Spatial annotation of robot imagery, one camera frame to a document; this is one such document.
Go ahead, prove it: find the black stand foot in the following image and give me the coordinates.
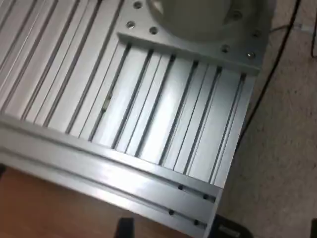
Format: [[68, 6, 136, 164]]
[[215, 215, 251, 238]]

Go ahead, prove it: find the aluminium profile robot stand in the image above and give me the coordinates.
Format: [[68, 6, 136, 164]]
[[0, 0, 262, 238]]

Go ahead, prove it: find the aluminium base mounting plate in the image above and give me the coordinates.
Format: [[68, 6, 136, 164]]
[[115, 0, 270, 75]]

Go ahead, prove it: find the black hanging cable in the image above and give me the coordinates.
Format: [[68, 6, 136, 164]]
[[244, 0, 302, 139]]

